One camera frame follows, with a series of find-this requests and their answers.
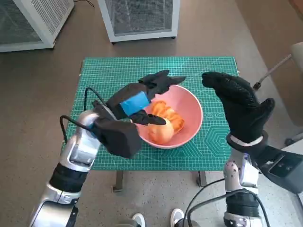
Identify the black left hand blue tape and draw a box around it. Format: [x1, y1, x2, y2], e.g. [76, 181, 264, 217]
[106, 70, 187, 126]

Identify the black knitted gloved right hand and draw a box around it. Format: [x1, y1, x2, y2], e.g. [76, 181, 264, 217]
[201, 71, 276, 144]

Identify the long striped toy bread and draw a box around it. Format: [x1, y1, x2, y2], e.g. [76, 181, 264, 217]
[150, 100, 185, 135]

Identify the round toy bread bun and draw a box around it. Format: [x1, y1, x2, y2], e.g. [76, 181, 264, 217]
[148, 117, 175, 144]

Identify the pink bowl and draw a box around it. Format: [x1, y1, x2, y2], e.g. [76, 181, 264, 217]
[136, 85, 204, 149]

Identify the green cutting mat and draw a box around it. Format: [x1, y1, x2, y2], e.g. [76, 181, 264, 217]
[71, 56, 240, 171]

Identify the grey chair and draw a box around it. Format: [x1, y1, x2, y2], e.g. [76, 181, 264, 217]
[252, 42, 303, 146]

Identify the metal table leg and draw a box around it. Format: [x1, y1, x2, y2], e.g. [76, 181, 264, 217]
[196, 170, 207, 188]
[112, 170, 124, 193]

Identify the white mesh cabinet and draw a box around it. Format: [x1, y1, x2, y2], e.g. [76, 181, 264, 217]
[97, 0, 180, 43]
[0, 0, 76, 52]

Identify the white shoe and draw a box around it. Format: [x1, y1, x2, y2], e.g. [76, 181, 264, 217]
[131, 212, 146, 227]
[170, 208, 184, 225]

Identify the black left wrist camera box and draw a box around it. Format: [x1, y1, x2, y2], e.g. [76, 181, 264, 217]
[91, 100, 143, 159]

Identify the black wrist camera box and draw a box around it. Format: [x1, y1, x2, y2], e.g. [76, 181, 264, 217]
[91, 100, 143, 159]
[252, 144, 303, 194]

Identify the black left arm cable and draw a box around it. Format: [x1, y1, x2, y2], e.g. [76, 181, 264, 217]
[84, 87, 112, 114]
[59, 115, 94, 142]

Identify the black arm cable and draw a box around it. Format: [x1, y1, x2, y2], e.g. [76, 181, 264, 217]
[188, 193, 228, 227]
[59, 115, 94, 142]
[84, 87, 112, 114]
[182, 178, 227, 227]

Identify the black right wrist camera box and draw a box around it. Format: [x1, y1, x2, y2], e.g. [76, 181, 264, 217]
[252, 144, 303, 194]

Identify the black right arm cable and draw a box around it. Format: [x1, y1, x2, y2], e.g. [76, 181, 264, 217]
[188, 193, 228, 227]
[182, 178, 227, 227]

